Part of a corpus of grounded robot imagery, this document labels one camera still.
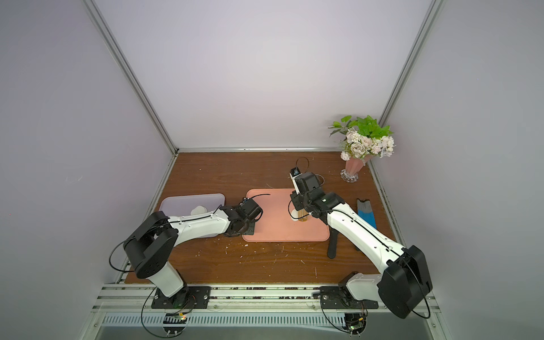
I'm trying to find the small dough piece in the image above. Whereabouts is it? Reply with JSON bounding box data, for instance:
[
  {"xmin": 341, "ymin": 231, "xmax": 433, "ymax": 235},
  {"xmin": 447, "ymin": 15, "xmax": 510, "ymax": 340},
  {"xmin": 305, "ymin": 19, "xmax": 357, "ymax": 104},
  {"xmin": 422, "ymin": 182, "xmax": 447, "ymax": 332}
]
[{"xmin": 290, "ymin": 210, "xmax": 299, "ymax": 222}]

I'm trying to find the pink silicone mat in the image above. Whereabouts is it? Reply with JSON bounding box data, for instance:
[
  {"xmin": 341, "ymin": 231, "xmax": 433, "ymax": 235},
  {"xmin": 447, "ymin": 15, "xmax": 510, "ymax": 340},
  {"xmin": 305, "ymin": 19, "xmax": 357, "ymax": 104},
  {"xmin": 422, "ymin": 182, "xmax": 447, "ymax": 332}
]
[{"xmin": 242, "ymin": 188, "xmax": 330, "ymax": 242}]

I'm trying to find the wooden rolling pin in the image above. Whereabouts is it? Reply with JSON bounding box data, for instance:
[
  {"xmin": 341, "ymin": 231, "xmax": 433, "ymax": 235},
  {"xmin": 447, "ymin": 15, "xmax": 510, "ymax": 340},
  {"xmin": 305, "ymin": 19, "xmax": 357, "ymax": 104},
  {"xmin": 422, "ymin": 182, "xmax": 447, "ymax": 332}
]
[{"xmin": 296, "ymin": 209, "xmax": 310, "ymax": 222}]

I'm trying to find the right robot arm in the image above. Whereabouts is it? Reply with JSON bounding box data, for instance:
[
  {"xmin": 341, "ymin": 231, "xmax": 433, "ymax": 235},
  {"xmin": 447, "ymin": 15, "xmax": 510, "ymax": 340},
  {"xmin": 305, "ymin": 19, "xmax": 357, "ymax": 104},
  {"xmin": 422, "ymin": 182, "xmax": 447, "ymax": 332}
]
[{"xmin": 290, "ymin": 167, "xmax": 433, "ymax": 319}]

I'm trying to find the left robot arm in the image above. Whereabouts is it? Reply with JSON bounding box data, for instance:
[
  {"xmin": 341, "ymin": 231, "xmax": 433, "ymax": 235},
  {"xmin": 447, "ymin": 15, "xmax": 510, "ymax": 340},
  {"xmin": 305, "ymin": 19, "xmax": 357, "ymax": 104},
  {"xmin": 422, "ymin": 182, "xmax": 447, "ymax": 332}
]
[{"xmin": 122, "ymin": 198, "xmax": 263, "ymax": 300}]

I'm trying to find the large dough ball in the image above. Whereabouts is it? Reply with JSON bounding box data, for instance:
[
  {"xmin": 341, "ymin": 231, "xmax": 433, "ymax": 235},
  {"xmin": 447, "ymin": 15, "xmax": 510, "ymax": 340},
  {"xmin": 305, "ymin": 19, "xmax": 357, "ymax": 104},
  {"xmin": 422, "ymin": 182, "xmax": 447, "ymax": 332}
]
[{"xmin": 191, "ymin": 205, "xmax": 208, "ymax": 215}]

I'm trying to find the pink glass vase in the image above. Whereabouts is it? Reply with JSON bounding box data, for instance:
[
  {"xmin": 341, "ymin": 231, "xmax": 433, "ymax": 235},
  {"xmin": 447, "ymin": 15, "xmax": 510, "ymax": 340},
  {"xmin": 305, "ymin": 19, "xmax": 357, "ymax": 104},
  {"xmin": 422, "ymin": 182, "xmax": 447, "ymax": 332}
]
[{"xmin": 340, "ymin": 155, "xmax": 373, "ymax": 183}]

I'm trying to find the blue work glove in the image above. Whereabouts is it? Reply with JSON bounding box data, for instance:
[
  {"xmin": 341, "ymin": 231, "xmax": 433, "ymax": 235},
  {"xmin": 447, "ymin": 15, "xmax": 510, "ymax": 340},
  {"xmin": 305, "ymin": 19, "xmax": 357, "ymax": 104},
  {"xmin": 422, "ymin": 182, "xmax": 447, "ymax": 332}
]
[{"xmin": 356, "ymin": 199, "xmax": 378, "ymax": 229}]

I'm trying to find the purple silicone mat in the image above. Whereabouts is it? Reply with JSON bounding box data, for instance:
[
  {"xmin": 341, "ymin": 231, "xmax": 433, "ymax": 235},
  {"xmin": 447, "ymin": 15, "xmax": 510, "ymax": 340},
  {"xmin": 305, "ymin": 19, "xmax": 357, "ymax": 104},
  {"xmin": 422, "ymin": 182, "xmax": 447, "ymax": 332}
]
[{"xmin": 159, "ymin": 194, "xmax": 225, "ymax": 217}]

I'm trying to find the artificial flower bouquet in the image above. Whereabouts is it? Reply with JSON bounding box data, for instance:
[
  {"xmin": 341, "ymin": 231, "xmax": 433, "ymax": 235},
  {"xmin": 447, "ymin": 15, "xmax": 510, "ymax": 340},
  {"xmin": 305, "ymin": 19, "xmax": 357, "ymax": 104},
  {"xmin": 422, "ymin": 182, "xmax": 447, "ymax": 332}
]
[{"xmin": 328, "ymin": 116, "xmax": 395, "ymax": 161}]

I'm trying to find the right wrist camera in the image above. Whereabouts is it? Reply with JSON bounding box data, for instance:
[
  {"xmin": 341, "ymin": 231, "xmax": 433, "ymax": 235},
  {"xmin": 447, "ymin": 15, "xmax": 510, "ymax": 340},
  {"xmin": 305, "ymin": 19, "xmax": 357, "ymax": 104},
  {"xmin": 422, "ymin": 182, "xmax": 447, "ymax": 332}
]
[{"xmin": 290, "ymin": 167, "xmax": 301, "ymax": 194}]

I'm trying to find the black handled metal scraper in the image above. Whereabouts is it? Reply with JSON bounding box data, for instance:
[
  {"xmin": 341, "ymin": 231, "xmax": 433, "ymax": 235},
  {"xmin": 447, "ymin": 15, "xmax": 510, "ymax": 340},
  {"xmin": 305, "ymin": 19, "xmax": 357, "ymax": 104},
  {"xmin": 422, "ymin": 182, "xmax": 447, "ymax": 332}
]
[{"xmin": 327, "ymin": 228, "xmax": 339, "ymax": 259}]

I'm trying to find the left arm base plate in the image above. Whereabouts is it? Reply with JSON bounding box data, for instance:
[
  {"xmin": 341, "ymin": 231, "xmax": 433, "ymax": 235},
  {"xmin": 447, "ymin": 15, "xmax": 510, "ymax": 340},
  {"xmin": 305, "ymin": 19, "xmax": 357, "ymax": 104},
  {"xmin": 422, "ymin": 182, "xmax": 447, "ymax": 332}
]
[{"xmin": 151, "ymin": 286, "xmax": 211, "ymax": 310}]

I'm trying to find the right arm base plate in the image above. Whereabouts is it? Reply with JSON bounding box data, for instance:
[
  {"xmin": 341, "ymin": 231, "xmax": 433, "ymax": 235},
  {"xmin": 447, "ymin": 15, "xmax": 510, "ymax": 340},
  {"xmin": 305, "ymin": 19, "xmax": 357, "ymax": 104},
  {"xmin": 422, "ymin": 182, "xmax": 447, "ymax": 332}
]
[{"xmin": 313, "ymin": 286, "xmax": 379, "ymax": 310}]

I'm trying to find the aluminium frame rail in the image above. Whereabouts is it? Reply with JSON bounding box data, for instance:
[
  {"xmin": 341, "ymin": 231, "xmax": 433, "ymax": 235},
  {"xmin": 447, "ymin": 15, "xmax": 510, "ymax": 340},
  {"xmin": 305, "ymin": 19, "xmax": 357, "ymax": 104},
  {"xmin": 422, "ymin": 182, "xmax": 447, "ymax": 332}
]
[{"xmin": 91, "ymin": 283, "xmax": 441, "ymax": 315}]

